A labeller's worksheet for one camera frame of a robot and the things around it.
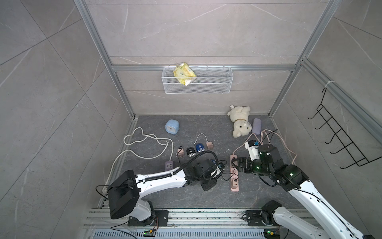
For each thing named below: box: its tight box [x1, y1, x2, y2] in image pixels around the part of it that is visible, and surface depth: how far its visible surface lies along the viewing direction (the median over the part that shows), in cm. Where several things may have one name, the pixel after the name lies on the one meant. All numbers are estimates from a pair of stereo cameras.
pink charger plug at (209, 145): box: [205, 141, 214, 150], surface depth 102 cm
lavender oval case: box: [251, 118, 262, 136], surface depth 113 cm
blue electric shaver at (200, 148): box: [195, 142, 205, 153], surface depth 100 cm
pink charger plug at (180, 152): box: [177, 148, 185, 157], surface depth 97 cm
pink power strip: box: [230, 154, 240, 193], surface depth 83 cm
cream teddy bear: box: [226, 104, 252, 138], surface depth 109 cm
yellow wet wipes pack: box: [173, 62, 197, 87], surface depth 88 cm
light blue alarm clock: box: [165, 119, 180, 135], surface depth 107 cm
